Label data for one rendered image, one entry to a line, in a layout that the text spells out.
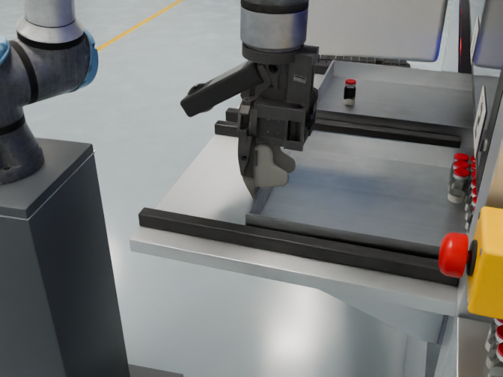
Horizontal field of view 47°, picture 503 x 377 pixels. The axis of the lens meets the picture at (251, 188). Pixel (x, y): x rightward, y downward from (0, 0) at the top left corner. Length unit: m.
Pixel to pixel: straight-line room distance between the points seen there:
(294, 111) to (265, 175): 0.11
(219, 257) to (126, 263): 1.45
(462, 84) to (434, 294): 0.64
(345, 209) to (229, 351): 1.06
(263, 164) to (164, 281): 1.36
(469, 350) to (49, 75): 0.81
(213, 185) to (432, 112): 0.46
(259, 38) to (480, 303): 0.35
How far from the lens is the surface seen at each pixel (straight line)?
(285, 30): 0.64
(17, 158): 1.10
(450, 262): 0.54
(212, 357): 1.78
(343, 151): 0.94
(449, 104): 1.17
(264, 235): 0.71
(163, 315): 1.92
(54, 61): 1.10
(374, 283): 0.69
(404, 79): 1.24
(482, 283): 0.53
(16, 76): 1.08
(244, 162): 0.70
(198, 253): 0.72
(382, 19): 1.59
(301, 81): 0.67
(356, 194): 0.84
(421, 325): 0.83
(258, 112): 0.68
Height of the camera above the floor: 1.32
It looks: 32 degrees down
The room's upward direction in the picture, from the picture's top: straight up
